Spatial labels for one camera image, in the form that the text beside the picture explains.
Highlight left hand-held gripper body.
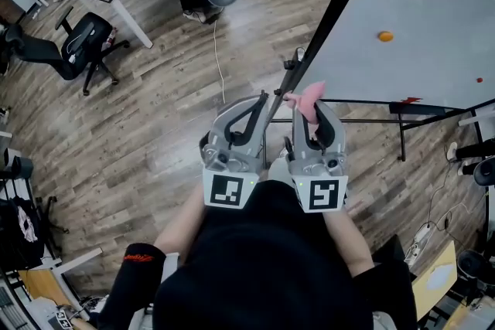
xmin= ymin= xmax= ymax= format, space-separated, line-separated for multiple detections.
xmin=199 ymin=133 xmax=261 ymax=210

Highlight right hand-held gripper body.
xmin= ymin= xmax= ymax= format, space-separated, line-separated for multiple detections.
xmin=285 ymin=137 xmax=349 ymax=214

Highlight pink knitted cloth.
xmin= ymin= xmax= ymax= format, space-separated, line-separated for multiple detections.
xmin=283 ymin=80 xmax=326 ymax=127

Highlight person's right forearm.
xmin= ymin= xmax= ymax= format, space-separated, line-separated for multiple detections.
xmin=323 ymin=207 xmax=375 ymax=278

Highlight person's left forearm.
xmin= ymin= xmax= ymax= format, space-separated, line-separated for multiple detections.
xmin=153 ymin=181 xmax=209 ymax=264

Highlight person's light trousers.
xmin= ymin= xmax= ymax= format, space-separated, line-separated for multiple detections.
xmin=253 ymin=156 xmax=301 ymax=192

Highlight black flat stand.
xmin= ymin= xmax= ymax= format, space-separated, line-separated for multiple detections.
xmin=371 ymin=234 xmax=418 ymax=283

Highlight person's black shirt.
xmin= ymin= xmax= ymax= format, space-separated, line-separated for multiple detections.
xmin=96 ymin=179 xmax=419 ymax=330

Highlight white power strip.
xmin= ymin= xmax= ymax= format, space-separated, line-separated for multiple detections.
xmin=404 ymin=222 xmax=433 ymax=264

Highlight white paper sheet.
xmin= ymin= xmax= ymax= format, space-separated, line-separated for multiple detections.
xmin=425 ymin=264 xmax=456 ymax=291

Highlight yellow wooden table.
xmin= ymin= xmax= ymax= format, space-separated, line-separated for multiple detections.
xmin=411 ymin=240 xmax=460 ymax=323

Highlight black office chair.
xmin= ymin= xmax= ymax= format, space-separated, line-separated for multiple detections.
xmin=3 ymin=5 xmax=131 ymax=97

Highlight black metal rack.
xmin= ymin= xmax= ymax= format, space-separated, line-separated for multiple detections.
xmin=0 ymin=145 xmax=70 ymax=271

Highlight light wooden table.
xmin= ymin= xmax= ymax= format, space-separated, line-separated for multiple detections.
xmin=17 ymin=246 xmax=104 ymax=308

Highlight black printed shirt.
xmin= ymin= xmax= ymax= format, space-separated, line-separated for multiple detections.
xmin=0 ymin=196 xmax=44 ymax=270

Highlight white floor cable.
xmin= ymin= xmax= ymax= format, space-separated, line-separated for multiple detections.
xmin=211 ymin=19 xmax=228 ymax=106

